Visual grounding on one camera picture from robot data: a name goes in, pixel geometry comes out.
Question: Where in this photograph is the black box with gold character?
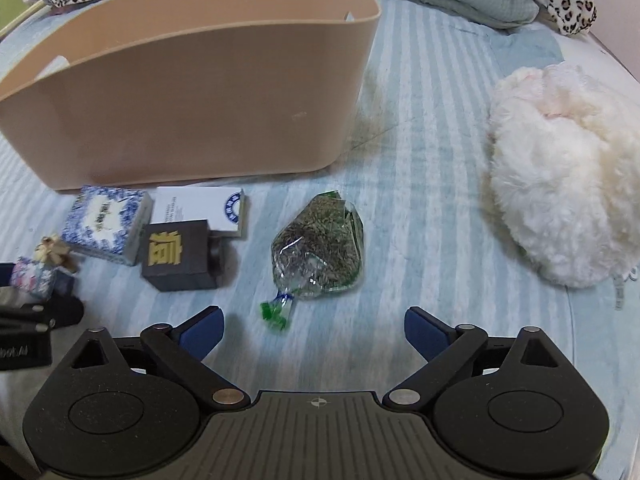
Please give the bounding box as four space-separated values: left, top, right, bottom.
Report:
140 220 224 292

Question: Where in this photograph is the clear bag of dried herbs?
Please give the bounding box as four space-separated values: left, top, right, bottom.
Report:
260 191 364 330

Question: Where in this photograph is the wooden doll hair clip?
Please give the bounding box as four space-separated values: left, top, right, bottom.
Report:
34 234 78 273

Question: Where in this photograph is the cartoon cat printed box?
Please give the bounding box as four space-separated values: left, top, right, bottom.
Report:
10 257 75 301

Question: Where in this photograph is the blue white porcelain-pattern box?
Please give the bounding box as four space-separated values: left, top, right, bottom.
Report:
61 185 153 266

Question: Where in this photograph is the white box with blue emblem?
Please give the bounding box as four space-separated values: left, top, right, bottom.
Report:
151 185 245 237

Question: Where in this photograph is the blue striped bed sheet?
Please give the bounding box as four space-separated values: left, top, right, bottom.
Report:
0 0 640 461

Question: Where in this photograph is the beige plastic storage bin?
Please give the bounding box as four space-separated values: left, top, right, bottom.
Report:
1 0 381 191

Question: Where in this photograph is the white fluffy plush toy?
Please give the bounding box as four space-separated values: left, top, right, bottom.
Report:
488 62 639 288

